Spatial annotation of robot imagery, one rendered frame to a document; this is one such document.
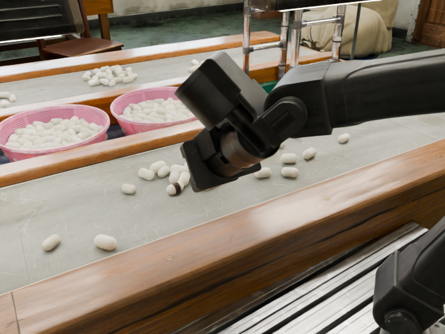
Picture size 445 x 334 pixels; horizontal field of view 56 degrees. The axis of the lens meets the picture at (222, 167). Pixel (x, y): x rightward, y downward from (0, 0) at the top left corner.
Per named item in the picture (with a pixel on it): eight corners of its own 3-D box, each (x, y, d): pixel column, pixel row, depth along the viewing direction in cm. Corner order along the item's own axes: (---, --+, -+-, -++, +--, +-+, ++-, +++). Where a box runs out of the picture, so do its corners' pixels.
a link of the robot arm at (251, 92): (158, 106, 45) (230, 28, 38) (191, 81, 52) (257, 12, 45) (231, 182, 46) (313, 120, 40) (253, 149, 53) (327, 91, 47)
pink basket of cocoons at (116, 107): (228, 142, 113) (228, 109, 108) (134, 167, 102) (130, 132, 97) (185, 110, 133) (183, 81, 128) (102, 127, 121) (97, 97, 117)
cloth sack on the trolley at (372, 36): (392, 54, 361) (402, 8, 342) (334, 69, 324) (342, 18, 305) (342, 42, 401) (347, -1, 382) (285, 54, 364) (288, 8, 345)
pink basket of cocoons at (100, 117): (136, 155, 107) (132, 120, 102) (40, 202, 89) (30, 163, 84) (74, 128, 121) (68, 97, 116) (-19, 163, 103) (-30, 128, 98)
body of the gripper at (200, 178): (177, 146, 56) (195, 129, 49) (241, 130, 60) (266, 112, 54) (193, 192, 55) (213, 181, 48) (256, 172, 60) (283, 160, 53)
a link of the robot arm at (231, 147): (200, 138, 50) (222, 119, 44) (229, 110, 53) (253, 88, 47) (239, 179, 51) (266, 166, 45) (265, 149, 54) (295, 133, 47)
